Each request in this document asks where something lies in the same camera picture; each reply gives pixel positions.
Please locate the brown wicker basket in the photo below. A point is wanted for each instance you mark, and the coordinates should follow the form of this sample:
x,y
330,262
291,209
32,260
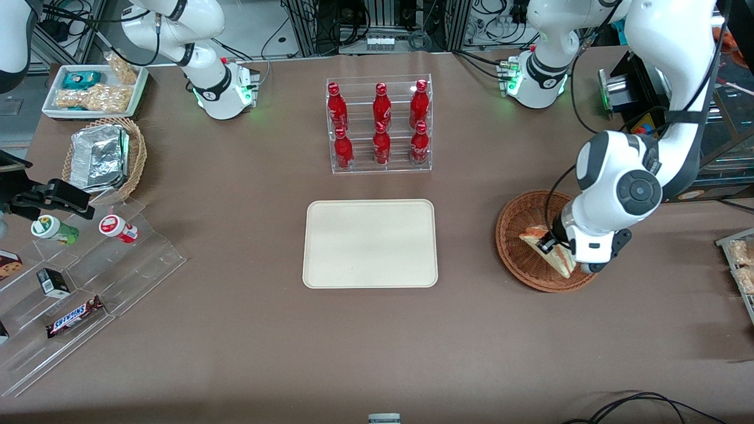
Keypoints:
x,y
518,247

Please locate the triangular sandwich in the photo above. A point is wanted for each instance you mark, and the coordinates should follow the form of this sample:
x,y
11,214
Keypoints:
x,y
559,262

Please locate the red cola bottle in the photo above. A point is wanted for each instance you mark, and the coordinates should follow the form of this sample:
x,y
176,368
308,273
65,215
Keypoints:
x,y
382,147
419,146
382,109
419,106
343,150
337,109

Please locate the white power strip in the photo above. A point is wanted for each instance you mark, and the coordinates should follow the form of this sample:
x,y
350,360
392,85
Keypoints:
x,y
380,42

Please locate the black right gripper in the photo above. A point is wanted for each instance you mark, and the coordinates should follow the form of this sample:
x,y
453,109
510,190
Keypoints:
x,y
30,197

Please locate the small grey box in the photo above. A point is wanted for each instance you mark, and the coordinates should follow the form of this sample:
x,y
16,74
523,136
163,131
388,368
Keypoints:
x,y
384,418

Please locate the black machine with yellow panel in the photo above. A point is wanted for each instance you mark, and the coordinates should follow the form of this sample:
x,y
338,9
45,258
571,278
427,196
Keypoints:
x,y
642,88

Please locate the cream plastic tray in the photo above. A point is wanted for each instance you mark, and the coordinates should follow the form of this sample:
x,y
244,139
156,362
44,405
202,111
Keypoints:
x,y
370,244

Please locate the clear acrylic bottle rack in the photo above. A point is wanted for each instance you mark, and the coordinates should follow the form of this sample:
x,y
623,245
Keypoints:
x,y
380,171

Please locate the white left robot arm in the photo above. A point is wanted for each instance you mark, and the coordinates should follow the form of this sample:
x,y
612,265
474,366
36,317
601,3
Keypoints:
x,y
665,53

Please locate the silver cylinder with green light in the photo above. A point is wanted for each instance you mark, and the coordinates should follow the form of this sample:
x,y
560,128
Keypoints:
x,y
615,91

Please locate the Snickers chocolate bar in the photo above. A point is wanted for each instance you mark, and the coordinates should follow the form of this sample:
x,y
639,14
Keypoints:
x,y
73,317

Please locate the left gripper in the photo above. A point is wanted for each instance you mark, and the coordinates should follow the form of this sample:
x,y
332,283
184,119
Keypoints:
x,y
557,234

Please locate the clear cracker bag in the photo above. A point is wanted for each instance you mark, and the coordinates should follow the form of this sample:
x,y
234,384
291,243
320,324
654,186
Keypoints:
x,y
747,280
742,253

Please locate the light tan wicker basket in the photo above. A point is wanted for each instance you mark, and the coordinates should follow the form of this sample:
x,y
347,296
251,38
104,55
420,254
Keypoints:
x,y
136,156

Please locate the small black carton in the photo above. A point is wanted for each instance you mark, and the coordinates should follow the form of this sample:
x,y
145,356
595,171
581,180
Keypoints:
x,y
54,282

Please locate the silver foil container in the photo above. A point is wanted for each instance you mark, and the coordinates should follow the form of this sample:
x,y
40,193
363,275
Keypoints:
x,y
99,158

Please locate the small clear peanut bag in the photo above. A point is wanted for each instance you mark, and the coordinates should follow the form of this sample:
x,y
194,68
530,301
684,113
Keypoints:
x,y
123,69

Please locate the clear acrylic stepped display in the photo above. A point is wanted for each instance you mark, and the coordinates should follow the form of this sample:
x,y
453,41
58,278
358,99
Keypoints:
x,y
135,265

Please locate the green white small bottle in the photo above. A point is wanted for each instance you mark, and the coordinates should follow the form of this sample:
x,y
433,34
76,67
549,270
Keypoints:
x,y
54,229

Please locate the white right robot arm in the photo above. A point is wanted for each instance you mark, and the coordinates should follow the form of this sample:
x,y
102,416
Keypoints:
x,y
200,65

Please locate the clear snack shelf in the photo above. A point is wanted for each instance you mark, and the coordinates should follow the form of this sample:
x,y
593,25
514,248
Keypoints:
x,y
727,238

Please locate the white rectangular snack tray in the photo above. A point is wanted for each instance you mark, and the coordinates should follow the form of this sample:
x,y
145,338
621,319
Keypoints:
x,y
53,88

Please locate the red white small bottle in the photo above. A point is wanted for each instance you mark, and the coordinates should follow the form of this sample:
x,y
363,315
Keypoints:
x,y
118,228

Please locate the brown cookie box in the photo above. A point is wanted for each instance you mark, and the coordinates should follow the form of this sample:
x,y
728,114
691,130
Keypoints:
x,y
9,265

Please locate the large clear peanut bag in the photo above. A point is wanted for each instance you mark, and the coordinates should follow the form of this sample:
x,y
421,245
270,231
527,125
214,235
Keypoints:
x,y
94,99

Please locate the teal snack packet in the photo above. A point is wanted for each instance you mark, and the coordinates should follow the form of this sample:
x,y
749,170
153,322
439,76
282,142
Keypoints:
x,y
81,79

